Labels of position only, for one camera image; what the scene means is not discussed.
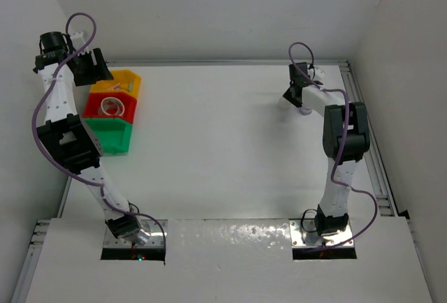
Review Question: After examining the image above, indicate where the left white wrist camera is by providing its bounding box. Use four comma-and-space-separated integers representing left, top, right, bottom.
70, 31, 88, 50

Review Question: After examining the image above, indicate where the back aluminium frame rail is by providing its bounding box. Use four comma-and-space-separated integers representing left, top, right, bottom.
103, 59, 350, 67

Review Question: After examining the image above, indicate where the aluminium frame rail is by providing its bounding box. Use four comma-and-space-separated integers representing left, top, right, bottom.
103, 59, 350, 67
339, 62, 398, 216
10, 220, 50, 303

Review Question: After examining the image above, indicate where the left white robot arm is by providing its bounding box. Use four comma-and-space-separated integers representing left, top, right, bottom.
31, 31, 142, 244

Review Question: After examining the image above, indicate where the grey tape roll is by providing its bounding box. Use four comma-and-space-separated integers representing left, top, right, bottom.
98, 105, 124, 117

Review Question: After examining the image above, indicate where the right aluminium frame rail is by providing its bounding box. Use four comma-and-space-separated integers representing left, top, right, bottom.
339, 62, 398, 216

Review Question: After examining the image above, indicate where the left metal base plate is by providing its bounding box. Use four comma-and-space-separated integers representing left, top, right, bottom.
103, 219, 165, 249

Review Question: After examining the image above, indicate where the orange eraser cap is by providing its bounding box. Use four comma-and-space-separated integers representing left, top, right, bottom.
108, 82, 123, 90

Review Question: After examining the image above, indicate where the beige tape roll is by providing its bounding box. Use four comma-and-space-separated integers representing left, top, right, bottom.
99, 96, 125, 117

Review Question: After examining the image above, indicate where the left aluminium frame rail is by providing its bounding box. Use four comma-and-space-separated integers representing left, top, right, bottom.
10, 220, 50, 303

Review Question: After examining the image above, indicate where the metal base plate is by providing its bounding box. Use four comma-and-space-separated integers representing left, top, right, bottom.
103, 219, 165, 249
289, 218, 354, 249

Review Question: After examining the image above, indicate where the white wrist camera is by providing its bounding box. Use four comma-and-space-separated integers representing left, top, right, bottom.
70, 31, 88, 50
311, 67, 325, 82

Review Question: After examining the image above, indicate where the yellow plastic bin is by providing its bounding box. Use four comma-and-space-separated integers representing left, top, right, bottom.
89, 70, 142, 99

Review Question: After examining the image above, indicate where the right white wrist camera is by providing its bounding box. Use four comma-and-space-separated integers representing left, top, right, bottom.
311, 67, 325, 82

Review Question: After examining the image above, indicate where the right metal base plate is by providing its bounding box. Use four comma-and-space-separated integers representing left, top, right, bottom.
289, 218, 354, 249

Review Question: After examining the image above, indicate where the red plastic bin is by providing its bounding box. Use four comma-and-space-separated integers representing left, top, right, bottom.
83, 92, 138, 124

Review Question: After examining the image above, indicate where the green plastic bin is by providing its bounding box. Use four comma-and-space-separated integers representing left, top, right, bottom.
85, 118, 133, 156

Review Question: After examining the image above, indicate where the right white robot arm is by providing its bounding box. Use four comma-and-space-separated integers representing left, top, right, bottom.
283, 62, 370, 235

